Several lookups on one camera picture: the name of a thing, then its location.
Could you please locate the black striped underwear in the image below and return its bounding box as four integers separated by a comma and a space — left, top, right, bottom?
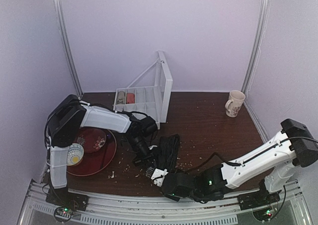
146, 134, 180, 178

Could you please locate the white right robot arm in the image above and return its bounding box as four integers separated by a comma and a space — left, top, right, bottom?
150, 119, 318, 204

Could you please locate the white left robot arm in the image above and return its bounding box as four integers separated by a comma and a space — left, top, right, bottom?
44, 94, 158, 189

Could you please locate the purple spoon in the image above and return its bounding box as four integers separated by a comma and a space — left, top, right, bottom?
99, 134, 111, 169

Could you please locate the red rolled cloth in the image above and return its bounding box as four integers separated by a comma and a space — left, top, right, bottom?
126, 93, 135, 104

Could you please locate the white compartment organizer box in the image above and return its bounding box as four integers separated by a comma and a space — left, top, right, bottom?
113, 51, 173, 128

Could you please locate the beige rolled cloth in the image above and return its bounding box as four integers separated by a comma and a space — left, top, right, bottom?
116, 91, 126, 104

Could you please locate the red floral plate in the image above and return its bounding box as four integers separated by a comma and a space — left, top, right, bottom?
74, 127, 106, 153

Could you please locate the round red tray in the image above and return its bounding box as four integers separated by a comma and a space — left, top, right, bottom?
67, 129, 117, 177

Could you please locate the blue patterned bowl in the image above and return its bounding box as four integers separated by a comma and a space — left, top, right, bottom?
67, 143, 84, 166

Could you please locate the cream floral mug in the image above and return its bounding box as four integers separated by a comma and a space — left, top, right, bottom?
225, 90, 245, 118

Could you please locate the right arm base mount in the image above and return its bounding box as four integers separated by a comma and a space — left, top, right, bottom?
238, 179, 287, 223

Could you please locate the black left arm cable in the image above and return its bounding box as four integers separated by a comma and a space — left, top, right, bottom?
44, 110, 60, 151

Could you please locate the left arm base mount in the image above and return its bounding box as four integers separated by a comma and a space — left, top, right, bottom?
46, 185, 89, 224

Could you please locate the aluminium front rail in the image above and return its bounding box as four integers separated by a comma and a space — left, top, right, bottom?
17, 180, 306, 225

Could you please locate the right aluminium frame post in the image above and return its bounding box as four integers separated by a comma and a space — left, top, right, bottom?
241, 0, 270, 95

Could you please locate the aluminium frame post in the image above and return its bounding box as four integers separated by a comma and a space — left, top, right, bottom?
241, 0, 270, 95
53, 0, 83, 98

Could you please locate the left aluminium frame post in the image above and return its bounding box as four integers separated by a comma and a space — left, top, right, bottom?
53, 0, 83, 98

